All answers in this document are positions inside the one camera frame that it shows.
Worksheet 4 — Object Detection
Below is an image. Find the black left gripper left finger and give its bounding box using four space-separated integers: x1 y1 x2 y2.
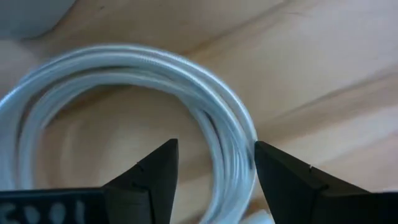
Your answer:
0 138 180 224

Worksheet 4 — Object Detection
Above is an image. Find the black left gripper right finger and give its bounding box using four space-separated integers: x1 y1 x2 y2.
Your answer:
254 141 398 224

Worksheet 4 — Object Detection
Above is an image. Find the white cable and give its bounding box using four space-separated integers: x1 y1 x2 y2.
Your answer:
0 42 274 224

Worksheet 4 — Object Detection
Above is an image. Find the grey plastic bin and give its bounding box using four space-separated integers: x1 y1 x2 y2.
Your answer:
0 0 78 40

